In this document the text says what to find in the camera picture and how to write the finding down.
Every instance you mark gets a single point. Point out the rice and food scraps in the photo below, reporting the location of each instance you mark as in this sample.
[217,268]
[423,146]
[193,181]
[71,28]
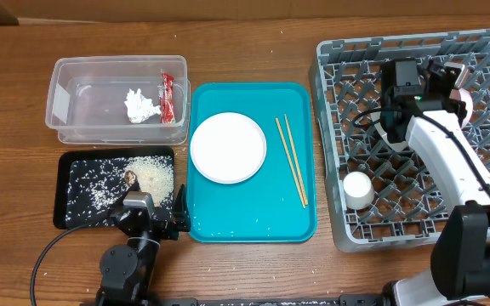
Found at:
[94,184]

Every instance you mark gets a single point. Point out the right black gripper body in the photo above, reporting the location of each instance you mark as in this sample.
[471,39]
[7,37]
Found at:
[458,105]

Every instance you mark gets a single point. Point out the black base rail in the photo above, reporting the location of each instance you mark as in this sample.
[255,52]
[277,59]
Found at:
[342,300]

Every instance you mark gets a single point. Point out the teal serving tray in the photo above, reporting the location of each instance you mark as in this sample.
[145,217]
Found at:
[265,208]

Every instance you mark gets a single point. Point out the white napkin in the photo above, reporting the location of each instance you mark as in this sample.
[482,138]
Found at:
[140,108]

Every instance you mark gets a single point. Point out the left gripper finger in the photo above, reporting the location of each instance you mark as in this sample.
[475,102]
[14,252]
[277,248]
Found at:
[181,216]
[135,187]

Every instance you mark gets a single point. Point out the black plastic tray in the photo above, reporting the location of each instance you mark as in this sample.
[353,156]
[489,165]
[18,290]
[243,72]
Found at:
[64,171]

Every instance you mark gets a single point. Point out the white plate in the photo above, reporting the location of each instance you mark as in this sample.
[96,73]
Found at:
[228,148]

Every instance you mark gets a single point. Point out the wooden chopstick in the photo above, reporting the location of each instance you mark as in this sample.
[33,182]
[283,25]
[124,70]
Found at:
[296,162]
[290,163]

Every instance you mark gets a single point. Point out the grey dishwasher rack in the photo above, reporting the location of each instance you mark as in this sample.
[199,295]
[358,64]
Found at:
[407,210]

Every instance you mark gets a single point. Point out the left wooden chopstick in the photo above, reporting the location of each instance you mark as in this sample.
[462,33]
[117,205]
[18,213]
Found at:
[290,163]

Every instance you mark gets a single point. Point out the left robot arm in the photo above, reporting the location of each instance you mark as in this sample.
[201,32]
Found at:
[127,269]

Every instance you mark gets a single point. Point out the grey bowl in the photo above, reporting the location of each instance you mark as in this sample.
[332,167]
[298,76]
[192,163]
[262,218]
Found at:
[392,137]

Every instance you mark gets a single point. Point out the red snack wrapper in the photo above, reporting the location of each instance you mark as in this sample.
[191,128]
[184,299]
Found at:
[166,97]

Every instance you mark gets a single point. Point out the white cup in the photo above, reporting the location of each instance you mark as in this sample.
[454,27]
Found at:
[358,189]

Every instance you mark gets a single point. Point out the right wooden chopstick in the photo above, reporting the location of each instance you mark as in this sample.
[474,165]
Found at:
[296,162]

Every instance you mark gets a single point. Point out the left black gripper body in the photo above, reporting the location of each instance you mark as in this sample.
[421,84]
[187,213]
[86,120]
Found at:
[162,230]

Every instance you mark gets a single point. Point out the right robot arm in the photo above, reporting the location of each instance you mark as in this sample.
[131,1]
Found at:
[459,271]

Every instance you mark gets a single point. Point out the clear plastic bin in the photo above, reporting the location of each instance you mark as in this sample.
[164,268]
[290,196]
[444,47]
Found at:
[87,95]

